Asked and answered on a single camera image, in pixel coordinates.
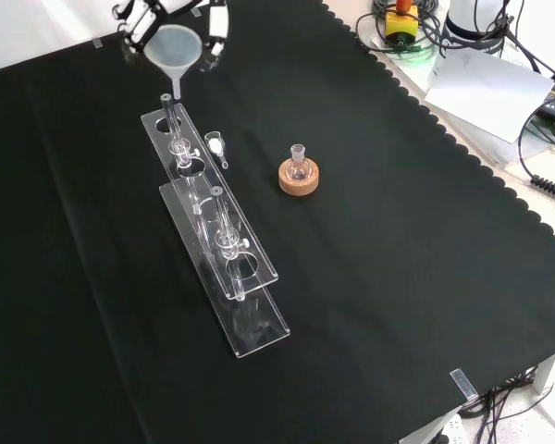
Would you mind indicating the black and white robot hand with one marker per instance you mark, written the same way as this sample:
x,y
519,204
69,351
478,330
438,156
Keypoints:
x,y
219,23

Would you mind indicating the translucent plastic funnel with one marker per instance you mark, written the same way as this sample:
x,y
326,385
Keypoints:
x,y
173,48

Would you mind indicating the glass weighing funnel with powder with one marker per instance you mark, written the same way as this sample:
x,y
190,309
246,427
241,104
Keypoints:
x,y
214,144

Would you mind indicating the clear acrylic funnel stand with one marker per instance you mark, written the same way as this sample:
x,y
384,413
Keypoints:
x,y
254,333

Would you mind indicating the small glass round-bottom flask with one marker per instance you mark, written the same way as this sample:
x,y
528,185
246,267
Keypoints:
x,y
298,172

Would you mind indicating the yellow stop button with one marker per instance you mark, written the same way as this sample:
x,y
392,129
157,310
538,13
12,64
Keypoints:
x,y
400,28

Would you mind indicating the white paper sheet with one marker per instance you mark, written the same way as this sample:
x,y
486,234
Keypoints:
x,y
481,88

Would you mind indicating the black bench cloth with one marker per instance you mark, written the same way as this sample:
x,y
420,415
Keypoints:
x,y
398,277

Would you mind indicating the white power strip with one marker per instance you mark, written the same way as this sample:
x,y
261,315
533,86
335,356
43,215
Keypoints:
x,y
453,430

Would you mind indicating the white table leg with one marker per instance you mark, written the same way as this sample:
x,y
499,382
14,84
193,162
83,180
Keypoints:
x,y
546,379

